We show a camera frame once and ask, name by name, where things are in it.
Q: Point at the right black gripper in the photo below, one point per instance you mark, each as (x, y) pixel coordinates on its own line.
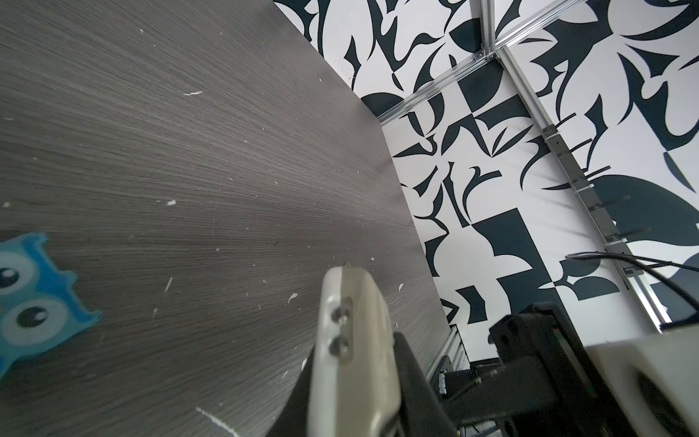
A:
(545, 385)

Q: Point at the white remote control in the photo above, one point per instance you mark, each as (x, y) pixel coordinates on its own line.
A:
(355, 387)

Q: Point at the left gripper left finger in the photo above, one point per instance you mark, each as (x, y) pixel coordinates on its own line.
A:
(292, 421)

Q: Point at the black wall hook rail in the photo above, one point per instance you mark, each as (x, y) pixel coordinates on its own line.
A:
(611, 240)

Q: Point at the blue toy block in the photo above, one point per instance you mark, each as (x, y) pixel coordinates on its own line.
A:
(39, 309)

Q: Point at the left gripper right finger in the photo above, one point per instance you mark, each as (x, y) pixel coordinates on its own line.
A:
(421, 413)

